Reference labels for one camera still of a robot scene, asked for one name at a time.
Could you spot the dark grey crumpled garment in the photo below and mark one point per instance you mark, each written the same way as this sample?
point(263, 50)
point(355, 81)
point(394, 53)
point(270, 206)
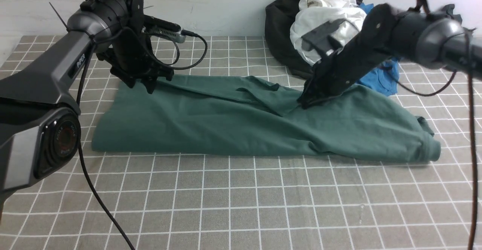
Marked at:
point(449, 10)

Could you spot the white t-shirt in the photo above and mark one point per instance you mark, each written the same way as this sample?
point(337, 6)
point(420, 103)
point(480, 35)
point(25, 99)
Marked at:
point(345, 15)

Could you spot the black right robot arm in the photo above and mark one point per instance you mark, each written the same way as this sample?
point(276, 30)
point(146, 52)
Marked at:
point(433, 40)

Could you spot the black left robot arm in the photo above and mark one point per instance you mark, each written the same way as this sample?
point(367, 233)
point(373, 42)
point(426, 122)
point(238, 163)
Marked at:
point(39, 129)

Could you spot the green long-sleeve top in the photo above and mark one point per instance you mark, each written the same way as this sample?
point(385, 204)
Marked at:
point(249, 116)

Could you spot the black garment under white shirt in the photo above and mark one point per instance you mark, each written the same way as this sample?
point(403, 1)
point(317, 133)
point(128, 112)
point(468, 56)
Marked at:
point(280, 16)

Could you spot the beige checkered tablecloth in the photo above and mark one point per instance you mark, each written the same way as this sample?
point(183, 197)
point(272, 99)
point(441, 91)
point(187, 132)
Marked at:
point(205, 202)

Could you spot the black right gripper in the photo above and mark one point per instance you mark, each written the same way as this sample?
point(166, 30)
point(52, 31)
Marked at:
point(335, 77)

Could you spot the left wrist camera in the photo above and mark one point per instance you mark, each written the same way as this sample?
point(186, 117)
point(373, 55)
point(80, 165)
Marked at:
point(163, 29)

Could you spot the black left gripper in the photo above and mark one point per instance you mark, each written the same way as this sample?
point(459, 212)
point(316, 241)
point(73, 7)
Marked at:
point(132, 60)

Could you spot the blue t-shirt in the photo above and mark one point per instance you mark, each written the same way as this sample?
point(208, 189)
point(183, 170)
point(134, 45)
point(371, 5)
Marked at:
point(383, 78)

